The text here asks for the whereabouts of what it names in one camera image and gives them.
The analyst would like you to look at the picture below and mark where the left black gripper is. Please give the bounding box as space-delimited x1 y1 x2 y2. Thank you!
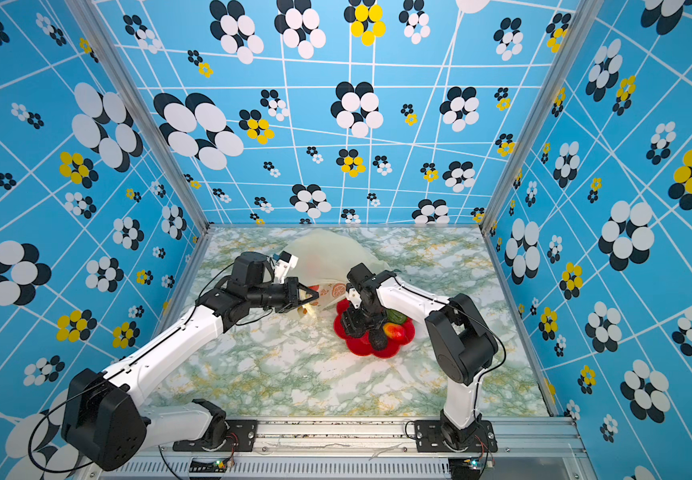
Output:
248 277 320 313

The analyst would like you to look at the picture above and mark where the translucent cream plastic bag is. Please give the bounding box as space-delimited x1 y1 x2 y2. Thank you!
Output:
283 229 389 314

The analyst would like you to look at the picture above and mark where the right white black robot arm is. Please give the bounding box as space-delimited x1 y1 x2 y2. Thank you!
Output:
334 263 505 451

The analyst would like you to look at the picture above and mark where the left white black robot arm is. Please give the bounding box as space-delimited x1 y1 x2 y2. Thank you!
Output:
61 252 319 471

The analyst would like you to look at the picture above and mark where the green fruit in plate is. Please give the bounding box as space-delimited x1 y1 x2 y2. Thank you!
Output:
386 309 408 325

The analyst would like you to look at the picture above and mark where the red flower-shaped plate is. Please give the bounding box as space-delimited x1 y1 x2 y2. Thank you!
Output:
333 299 416 359

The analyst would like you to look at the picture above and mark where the red yellow mango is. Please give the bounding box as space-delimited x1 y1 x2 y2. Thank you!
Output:
383 322 407 344

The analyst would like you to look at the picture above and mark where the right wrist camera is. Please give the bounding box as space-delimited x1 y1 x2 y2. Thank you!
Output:
347 288 362 309

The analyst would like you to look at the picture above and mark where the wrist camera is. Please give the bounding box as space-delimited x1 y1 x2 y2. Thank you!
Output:
271 251 299 284
347 288 362 309

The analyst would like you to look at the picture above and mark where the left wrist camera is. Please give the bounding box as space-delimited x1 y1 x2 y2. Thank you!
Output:
271 251 299 284

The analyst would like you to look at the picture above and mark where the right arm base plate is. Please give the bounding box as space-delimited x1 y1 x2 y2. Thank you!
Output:
413 420 499 455

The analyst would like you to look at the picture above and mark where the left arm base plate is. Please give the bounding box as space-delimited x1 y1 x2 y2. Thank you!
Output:
173 419 259 453

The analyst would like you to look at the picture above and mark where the aluminium front rail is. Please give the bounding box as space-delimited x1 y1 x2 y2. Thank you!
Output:
76 417 597 479

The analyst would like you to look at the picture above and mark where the left aluminium corner post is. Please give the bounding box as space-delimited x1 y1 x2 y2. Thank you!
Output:
66 1 210 235

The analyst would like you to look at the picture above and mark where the aluminium corner post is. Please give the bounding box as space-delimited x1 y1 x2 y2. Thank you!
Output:
66 1 210 235
481 0 604 234

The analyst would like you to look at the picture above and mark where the right aluminium corner post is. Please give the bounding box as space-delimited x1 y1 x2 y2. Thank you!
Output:
481 0 604 234

